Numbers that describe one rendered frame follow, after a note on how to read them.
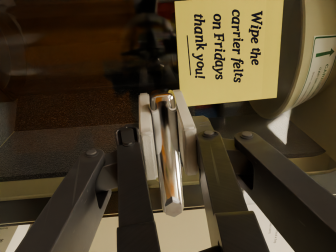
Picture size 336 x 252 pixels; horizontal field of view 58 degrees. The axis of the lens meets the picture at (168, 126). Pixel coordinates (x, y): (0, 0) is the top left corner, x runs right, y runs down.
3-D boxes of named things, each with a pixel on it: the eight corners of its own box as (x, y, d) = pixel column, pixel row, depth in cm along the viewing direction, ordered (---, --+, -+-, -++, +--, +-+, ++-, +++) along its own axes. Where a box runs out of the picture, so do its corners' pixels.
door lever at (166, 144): (140, 75, 22) (175, 72, 23) (153, 183, 26) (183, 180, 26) (140, 98, 17) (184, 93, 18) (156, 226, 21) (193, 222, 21)
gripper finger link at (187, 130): (182, 129, 16) (196, 127, 16) (170, 89, 22) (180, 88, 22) (185, 177, 17) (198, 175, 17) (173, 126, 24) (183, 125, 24)
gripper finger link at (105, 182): (145, 188, 15) (85, 195, 15) (143, 142, 20) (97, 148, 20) (141, 162, 15) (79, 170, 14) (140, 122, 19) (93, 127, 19)
